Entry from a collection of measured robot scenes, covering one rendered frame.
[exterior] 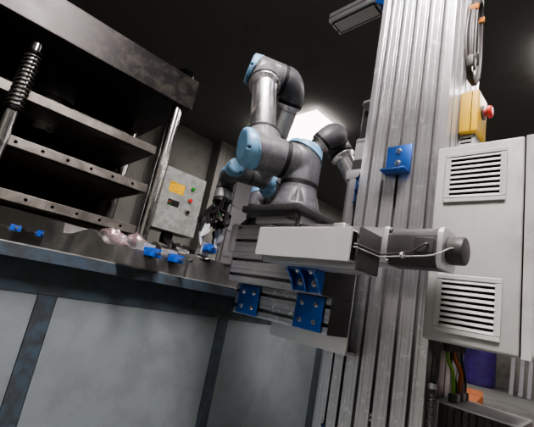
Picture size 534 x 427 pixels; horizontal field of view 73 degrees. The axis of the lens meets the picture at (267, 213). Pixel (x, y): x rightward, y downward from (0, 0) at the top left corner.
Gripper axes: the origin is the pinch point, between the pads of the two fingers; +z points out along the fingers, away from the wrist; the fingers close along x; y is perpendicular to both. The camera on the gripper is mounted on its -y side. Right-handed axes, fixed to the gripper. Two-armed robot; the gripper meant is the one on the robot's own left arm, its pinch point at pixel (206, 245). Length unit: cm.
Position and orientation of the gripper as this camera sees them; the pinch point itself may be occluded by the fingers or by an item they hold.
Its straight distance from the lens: 147.4
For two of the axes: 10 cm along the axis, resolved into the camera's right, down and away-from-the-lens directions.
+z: -1.9, 8.9, -4.2
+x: 6.9, 4.2, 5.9
